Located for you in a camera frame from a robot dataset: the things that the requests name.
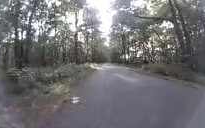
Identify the grey asphalt road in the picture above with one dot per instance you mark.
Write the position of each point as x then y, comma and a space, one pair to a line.
130, 100

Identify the wood of tall trees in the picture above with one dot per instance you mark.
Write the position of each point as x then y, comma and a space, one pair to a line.
40, 36

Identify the dense wood of trees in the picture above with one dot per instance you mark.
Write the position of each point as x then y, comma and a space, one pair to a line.
163, 33

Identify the leaf-strewn earth verge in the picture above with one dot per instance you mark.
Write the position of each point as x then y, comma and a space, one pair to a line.
36, 86

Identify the overgrown leafy verge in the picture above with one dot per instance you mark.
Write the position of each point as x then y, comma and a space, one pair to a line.
176, 71

